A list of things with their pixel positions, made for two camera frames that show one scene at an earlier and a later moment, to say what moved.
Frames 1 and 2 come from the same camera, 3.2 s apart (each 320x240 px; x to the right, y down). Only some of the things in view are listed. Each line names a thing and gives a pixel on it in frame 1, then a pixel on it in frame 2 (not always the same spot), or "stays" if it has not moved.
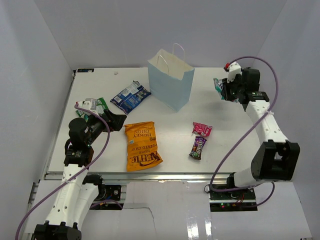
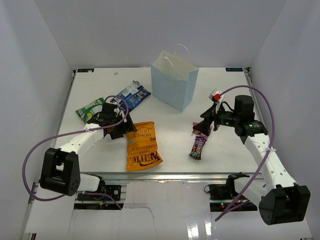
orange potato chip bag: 142,150 stays
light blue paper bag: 171,77 stays
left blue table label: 84,70 stays
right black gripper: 226,87 → 204,126
